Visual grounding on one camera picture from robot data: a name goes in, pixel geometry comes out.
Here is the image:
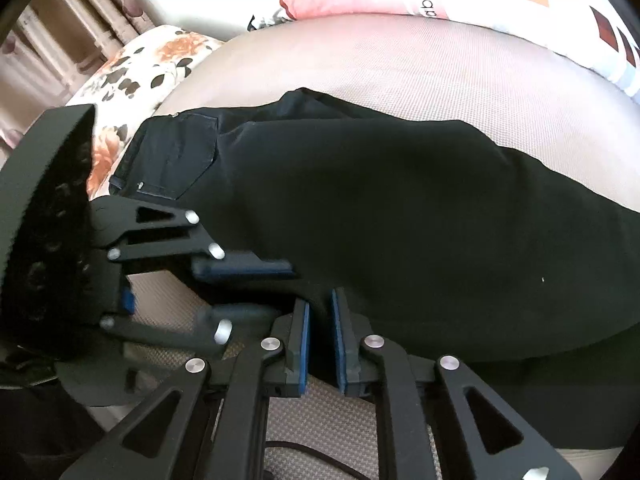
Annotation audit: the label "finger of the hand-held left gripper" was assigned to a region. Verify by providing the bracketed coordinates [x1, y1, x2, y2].
[99, 303, 296, 361]
[91, 194, 297, 283]

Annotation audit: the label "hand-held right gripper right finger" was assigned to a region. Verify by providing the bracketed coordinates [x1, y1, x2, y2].
[330, 287, 581, 480]

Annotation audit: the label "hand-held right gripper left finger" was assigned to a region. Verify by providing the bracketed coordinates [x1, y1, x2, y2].
[59, 297, 312, 480]

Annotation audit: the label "black pants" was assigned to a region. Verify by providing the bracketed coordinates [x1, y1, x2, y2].
[109, 87, 640, 367]

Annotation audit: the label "floral print pillow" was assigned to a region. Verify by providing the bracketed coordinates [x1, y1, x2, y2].
[65, 24, 226, 200]

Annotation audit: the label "beige striped curtain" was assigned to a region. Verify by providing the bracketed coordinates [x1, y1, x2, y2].
[0, 0, 162, 161]

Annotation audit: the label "beige woven bed mat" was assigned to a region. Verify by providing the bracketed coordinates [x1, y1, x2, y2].
[90, 12, 640, 480]

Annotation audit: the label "black cable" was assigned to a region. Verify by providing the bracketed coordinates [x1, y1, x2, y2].
[264, 439, 363, 480]

